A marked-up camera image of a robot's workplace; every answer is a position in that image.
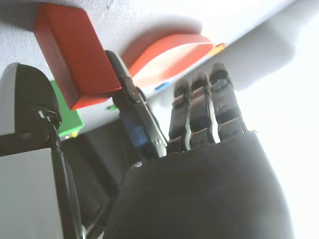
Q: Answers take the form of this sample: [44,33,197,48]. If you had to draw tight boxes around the red block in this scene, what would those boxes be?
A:
[34,3,122,111]

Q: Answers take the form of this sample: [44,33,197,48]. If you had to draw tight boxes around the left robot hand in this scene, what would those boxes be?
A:
[0,51,296,239]

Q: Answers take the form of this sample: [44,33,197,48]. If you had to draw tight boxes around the green block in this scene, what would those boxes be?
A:
[49,79,85,138]

